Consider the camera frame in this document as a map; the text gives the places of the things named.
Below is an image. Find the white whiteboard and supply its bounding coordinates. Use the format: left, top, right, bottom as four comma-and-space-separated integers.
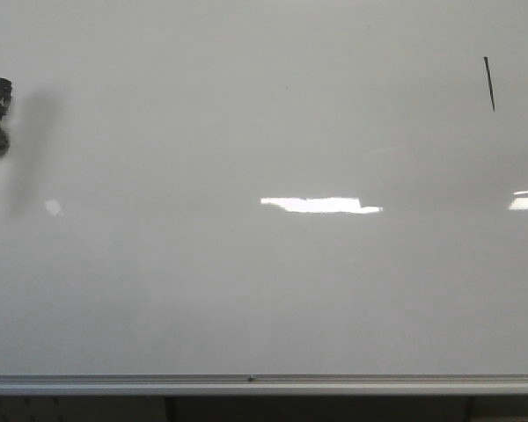
0, 1, 528, 375

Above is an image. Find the grey aluminium marker tray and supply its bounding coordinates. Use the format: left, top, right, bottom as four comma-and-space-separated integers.
0, 375, 528, 397

